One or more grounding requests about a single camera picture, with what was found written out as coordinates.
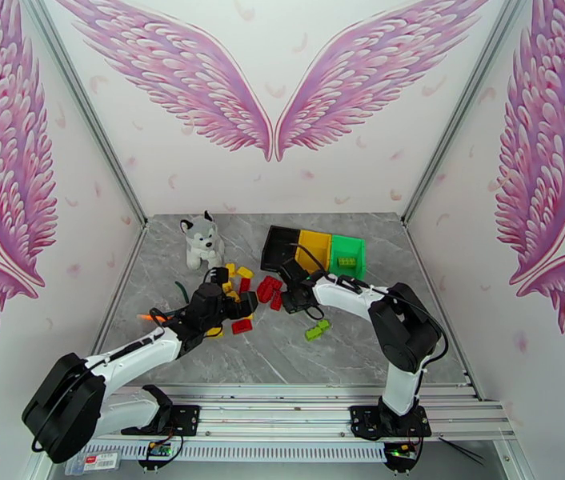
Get yellow plastic bin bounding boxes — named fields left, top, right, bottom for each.
left=295, top=229, right=335, bottom=276

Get black plastic bin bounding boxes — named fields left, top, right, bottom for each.
left=260, top=225, right=303, bottom=273

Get grey white plush husky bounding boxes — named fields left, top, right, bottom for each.
left=179, top=210, right=226, bottom=271

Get green plastic bin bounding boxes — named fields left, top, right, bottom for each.
left=330, top=234, right=367, bottom=281

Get small circuit board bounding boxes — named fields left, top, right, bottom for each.
left=137, top=441, right=185, bottom=470
left=383, top=442, right=425, bottom=470

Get clear box red label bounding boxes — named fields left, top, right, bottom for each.
left=64, top=450, right=127, bottom=478

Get black tweezers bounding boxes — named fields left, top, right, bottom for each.
left=437, top=433, right=487, bottom=468

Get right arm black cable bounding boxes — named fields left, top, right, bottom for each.
left=290, top=243, right=450, bottom=377

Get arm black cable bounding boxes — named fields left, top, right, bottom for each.
left=290, top=243, right=450, bottom=377
left=31, top=306, right=186, bottom=453

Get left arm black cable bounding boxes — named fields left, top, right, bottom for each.
left=31, top=306, right=186, bottom=453

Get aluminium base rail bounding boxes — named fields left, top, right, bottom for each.
left=82, top=383, right=518, bottom=445

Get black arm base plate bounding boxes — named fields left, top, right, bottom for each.
left=168, top=403, right=202, bottom=438
left=349, top=404, right=433, bottom=441

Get white slotted cable duct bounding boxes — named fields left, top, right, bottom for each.
left=83, top=441, right=390, bottom=464

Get aluminium frame post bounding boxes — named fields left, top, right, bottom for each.
left=402, top=0, right=534, bottom=226
left=18, top=0, right=150, bottom=226

